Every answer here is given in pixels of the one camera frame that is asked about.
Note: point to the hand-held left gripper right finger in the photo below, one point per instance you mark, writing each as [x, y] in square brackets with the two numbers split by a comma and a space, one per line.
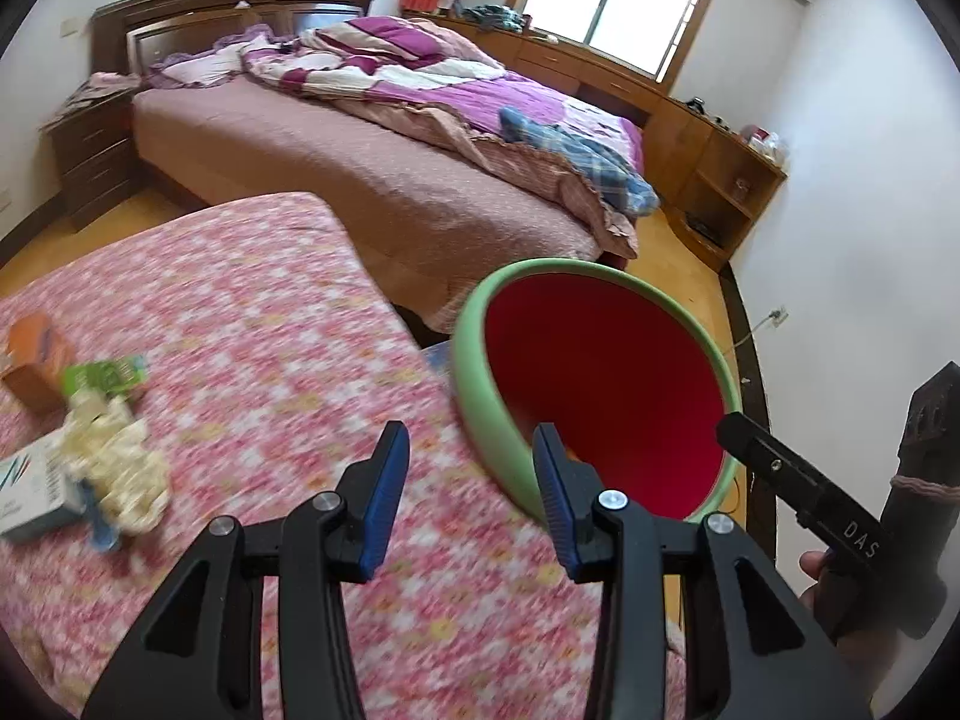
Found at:
[555, 495]

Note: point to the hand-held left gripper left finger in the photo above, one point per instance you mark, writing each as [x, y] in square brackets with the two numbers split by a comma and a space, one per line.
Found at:
[382, 495]

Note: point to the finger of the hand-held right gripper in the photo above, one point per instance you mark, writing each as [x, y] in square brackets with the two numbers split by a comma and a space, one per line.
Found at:
[787, 480]

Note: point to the green rimmed red bin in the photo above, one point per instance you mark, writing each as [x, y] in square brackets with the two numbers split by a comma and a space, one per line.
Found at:
[615, 360]

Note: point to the cream foam net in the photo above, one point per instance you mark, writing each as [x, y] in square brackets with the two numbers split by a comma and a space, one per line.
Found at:
[120, 457]

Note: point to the small blue plastic item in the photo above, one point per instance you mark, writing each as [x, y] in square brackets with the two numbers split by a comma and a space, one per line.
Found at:
[101, 525]

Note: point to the green packet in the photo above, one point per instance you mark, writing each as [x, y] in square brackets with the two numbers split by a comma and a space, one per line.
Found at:
[105, 375]

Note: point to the white box with blue print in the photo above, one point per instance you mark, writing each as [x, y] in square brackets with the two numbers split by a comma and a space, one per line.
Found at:
[34, 495]

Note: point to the orange cardboard box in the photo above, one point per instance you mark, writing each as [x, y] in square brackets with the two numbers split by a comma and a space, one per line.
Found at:
[34, 375]

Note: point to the person's right hand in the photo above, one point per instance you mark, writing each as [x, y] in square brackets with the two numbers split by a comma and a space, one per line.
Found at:
[862, 660]

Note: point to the bed with purple quilt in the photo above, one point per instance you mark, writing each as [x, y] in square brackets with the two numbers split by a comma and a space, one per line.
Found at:
[337, 172]

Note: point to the clear plastic container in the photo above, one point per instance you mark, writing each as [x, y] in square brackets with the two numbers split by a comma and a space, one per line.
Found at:
[776, 150]

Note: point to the blue plaid garment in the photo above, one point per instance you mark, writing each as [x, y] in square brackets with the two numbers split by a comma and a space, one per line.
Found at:
[585, 157]

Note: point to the red white box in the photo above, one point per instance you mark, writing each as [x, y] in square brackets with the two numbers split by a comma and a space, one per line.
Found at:
[754, 136]

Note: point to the long wooden cabinet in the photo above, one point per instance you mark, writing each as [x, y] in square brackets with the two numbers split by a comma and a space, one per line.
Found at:
[675, 135]

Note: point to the small black object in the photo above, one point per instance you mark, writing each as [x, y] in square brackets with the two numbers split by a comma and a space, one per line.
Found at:
[697, 103]

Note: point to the purple patchwork quilt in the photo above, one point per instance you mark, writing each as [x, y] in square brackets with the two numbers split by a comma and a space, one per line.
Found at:
[450, 90]

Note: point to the dark wooden nightstand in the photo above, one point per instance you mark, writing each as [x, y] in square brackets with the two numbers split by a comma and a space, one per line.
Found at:
[94, 165]

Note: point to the purple ruffled pillow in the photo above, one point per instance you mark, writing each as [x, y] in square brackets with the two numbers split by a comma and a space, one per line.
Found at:
[202, 67]

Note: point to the blue green cloth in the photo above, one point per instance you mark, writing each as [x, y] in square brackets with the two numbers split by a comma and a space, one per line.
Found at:
[491, 19]

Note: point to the pile of pale clothes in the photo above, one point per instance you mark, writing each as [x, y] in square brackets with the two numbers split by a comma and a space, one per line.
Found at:
[94, 94]

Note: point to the wooden framed window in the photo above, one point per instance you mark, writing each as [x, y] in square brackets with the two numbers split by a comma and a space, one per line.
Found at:
[615, 0]

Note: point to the dark wooden headboard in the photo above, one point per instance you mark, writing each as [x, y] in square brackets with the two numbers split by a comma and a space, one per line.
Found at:
[210, 11]

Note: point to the white wall socket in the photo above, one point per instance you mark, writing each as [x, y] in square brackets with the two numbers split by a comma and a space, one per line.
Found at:
[772, 315]

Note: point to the white light switch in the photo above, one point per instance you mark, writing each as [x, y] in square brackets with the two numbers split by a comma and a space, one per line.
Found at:
[67, 24]

